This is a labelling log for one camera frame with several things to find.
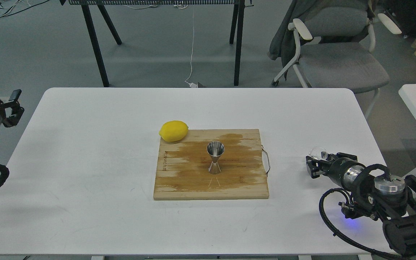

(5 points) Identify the steel double jigger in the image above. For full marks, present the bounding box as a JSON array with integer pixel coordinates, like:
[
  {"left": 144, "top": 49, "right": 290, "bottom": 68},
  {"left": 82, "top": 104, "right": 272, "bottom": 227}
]
[{"left": 207, "top": 140, "right": 225, "bottom": 174}]

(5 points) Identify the grey office chair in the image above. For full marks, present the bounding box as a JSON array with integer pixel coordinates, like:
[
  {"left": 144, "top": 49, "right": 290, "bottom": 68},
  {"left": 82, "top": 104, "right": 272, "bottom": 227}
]
[{"left": 271, "top": 4, "right": 390, "bottom": 118}]

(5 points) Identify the clear glass cup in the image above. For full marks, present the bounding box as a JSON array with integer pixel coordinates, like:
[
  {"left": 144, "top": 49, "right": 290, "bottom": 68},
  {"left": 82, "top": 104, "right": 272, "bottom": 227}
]
[{"left": 308, "top": 147, "right": 329, "bottom": 161}]

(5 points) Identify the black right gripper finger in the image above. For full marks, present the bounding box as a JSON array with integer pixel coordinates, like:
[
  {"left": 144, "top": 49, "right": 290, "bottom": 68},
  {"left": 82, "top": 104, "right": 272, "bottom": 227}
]
[
  {"left": 306, "top": 155, "right": 330, "bottom": 179},
  {"left": 326, "top": 152, "right": 357, "bottom": 162}
]

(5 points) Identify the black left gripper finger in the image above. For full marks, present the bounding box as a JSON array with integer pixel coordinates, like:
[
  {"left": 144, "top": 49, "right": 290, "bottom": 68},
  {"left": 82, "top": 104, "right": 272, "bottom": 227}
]
[{"left": 1, "top": 89, "right": 25, "bottom": 128}]

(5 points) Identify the yellow lemon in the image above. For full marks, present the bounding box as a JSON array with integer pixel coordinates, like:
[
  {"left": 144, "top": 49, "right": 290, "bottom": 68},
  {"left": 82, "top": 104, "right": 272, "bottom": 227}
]
[{"left": 159, "top": 120, "right": 189, "bottom": 143}]

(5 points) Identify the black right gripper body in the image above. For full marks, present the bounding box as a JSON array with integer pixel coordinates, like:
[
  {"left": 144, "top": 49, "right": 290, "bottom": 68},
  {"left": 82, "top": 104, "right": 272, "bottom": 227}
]
[{"left": 327, "top": 158, "right": 365, "bottom": 188}]

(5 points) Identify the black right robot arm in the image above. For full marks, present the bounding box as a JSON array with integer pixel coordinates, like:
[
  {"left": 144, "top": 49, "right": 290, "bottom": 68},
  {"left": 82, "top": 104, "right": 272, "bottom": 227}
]
[{"left": 305, "top": 147, "right": 416, "bottom": 260}]

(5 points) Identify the black frame table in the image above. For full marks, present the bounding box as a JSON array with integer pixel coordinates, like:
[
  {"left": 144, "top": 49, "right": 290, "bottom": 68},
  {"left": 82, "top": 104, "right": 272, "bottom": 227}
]
[{"left": 59, "top": 0, "right": 255, "bottom": 88}]

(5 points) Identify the wooden cutting board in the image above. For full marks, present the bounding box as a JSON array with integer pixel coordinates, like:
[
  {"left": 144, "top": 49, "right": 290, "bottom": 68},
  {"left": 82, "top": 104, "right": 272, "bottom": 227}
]
[{"left": 153, "top": 129, "right": 269, "bottom": 200}]

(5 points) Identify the white power cable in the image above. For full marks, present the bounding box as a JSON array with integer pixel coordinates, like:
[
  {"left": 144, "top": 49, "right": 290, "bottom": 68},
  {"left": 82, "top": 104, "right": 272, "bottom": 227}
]
[{"left": 185, "top": 4, "right": 198, "bottom": 88}]

